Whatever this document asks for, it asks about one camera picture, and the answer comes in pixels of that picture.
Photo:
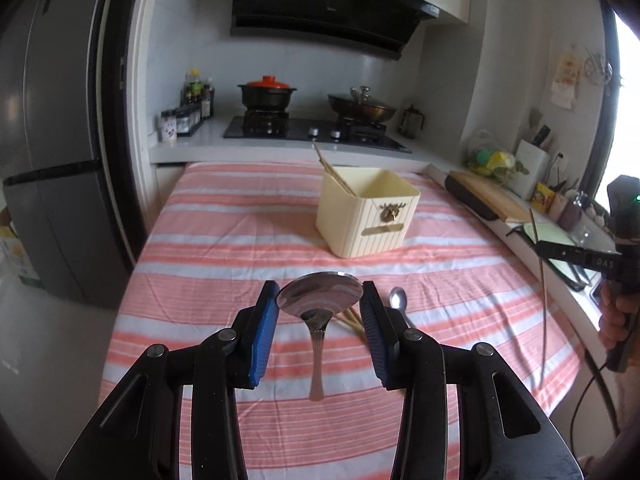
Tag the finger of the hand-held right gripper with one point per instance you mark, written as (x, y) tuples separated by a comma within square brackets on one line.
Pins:
[(580, 259)]

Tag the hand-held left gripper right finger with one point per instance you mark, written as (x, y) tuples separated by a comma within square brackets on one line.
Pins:
[(375, 330)]

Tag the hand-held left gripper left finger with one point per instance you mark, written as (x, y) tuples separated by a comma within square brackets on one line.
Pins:
[(265, 330)]

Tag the wooden chopstick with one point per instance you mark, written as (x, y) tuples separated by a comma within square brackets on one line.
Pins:
[(350, 321), (357, 317), (330, 166), (337, 172), (543, 320)]

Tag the cream ribbed utensil container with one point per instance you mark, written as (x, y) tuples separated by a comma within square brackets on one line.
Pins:
[(350, 225)]

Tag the person's right hand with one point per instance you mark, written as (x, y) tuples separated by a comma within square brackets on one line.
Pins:
[(614, 325)]

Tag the garlic bulbs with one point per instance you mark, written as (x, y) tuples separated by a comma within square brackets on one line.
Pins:
[(602, 217)]

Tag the clear glass cup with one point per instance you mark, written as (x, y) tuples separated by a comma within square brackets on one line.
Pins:
[(581, 232)]

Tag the green plastic cutting board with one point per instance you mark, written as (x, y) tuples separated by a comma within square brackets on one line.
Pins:
[(552, 232)]

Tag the purple soap dispenser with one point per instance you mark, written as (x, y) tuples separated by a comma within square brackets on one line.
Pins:
[(572, 215)]

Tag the pink cup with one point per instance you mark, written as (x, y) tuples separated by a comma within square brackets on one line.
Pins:
[(556, 206)]

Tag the yellow box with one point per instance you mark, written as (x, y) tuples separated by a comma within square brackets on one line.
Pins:
[(542, 199)]

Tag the wooden cutting board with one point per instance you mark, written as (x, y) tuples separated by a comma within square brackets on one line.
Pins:
[(505, 197)]

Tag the pink striped tablecloth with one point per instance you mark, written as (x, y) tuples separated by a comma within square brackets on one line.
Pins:
[(225, 240)]

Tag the white utensil holder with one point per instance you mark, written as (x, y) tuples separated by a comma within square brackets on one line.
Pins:
[(530, 170)]

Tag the black oblong object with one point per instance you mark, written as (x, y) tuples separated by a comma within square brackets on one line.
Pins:
[(470, 197)]

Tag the plastic bag of yellow sponges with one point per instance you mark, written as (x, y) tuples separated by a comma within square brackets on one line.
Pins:
[(492, 157)]

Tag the window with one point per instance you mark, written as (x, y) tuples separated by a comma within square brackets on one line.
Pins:
[(627, 85)]

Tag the black gas stove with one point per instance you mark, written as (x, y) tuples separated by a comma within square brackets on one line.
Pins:
[(305, 132)]

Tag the dark metal wok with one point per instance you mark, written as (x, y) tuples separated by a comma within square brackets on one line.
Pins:
[(365, 112)]

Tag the spice jar white label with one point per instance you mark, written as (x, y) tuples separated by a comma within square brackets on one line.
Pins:
[(168, 127)]

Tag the dark spice jar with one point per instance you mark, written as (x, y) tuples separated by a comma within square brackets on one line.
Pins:
[(183, 121), (195, 116)]

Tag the glass wok lid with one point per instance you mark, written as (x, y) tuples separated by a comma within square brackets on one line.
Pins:
[(362, 100)]

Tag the dark sauce bottle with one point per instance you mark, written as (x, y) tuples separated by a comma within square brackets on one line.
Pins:
[(207, 100)]

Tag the black clay pot orange lid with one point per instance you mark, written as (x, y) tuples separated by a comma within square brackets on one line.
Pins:
[(266, 92)]

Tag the green cooking oil bottle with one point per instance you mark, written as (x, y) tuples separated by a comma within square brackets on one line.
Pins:
[(192, 87)]

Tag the cardboard box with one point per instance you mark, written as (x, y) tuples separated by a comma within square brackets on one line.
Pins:
[(17, 255)]

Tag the grey refrigerator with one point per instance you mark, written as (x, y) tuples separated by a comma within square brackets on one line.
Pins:
[(50, 110)]

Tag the black range hood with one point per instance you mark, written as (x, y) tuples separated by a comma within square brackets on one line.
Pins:
[(320, 15)]

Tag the white wall socket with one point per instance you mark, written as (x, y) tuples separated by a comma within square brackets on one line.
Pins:
[(560, 160)]

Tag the wall hanging calendar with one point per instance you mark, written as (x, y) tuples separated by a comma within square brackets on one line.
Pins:
[(566, 80)]

